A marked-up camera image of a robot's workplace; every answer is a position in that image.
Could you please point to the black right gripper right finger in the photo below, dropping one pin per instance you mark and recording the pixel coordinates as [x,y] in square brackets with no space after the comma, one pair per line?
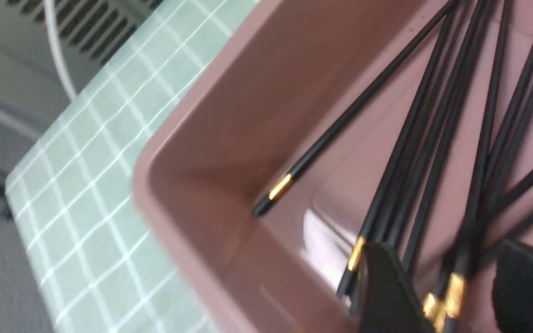
[512,290]

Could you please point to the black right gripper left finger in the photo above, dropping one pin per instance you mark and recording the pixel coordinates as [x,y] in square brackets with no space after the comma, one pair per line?
[390,304]

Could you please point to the black chopstick in bin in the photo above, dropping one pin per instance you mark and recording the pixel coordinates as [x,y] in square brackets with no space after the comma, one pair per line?
[303,163]
[504,149]
[379,217]
[413,183]
[516,232]
[457,262]
[440,136]

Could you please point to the black chopstick rightmost in bin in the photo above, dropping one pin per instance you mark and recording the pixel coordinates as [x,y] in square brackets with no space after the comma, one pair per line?
[516,232]

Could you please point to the black chopstick diagonal in bin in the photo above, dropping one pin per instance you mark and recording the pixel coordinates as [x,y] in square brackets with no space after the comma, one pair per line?
[478,224]

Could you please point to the black chopstick leftmost in bin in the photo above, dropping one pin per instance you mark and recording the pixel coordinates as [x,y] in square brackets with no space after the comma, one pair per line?
[303,163]

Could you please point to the pink plastic bin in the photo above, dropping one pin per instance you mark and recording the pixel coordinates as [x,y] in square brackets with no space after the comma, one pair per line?
[288,72]

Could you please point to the green checkered tablecloth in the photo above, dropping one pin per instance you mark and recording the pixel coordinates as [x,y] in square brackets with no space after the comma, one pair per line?
[97,265]

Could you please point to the grey vented appliance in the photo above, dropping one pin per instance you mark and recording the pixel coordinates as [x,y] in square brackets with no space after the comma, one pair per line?
[90,32]

